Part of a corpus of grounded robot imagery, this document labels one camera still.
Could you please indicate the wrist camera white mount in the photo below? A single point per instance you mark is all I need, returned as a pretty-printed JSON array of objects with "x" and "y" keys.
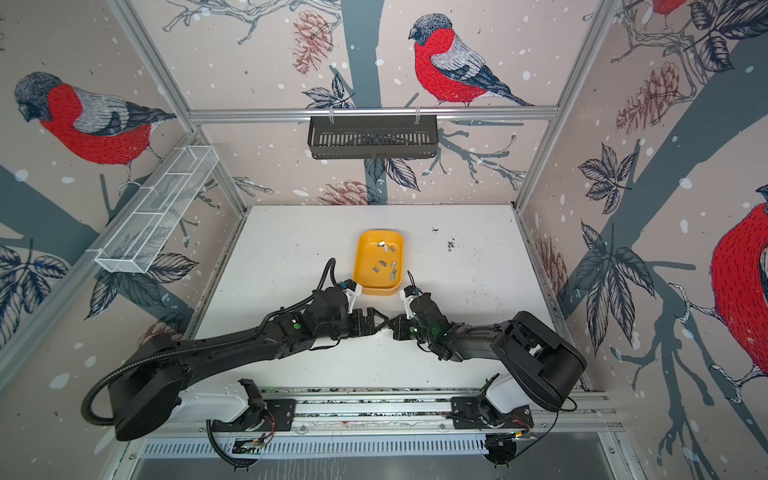
[
  {"x": 352, "y": 291},
  {"x": 408, "y": 295}
]

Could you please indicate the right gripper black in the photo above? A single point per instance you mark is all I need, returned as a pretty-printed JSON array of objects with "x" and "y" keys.
[{"x": 401, "y": 327}]

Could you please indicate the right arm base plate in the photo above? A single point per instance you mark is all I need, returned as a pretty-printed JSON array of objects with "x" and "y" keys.
[{"x": 478, "y": 413}]

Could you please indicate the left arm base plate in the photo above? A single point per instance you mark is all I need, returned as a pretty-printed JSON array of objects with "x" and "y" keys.
[{"x": 277, "y": 415}]

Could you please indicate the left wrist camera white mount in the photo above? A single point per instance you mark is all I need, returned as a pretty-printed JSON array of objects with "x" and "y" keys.
[{"x": 352, "y": 291}]

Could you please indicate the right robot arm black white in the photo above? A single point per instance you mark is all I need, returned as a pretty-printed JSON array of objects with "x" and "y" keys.
[{"x": 542, "y": 367}]

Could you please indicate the white wire mesh shelf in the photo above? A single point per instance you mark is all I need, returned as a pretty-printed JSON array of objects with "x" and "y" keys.
[{"x": 142, "y": 236}]

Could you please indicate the yellow plastic tray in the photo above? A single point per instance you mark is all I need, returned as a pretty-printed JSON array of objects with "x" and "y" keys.
[{"x": 368, "y": 255}]

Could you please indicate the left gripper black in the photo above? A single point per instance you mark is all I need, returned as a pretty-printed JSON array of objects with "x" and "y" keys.
[{"x": 363, "y": 329}]

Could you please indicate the black wall basket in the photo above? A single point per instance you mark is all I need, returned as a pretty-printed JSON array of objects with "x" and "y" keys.
[{"x": 373, "y": 137}]

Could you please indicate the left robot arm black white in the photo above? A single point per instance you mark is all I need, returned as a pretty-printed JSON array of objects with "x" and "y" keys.
[{"x": 145, "y": 390}]

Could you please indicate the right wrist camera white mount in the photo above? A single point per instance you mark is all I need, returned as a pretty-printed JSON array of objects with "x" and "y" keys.
[{"x": 408, "y": 295}]

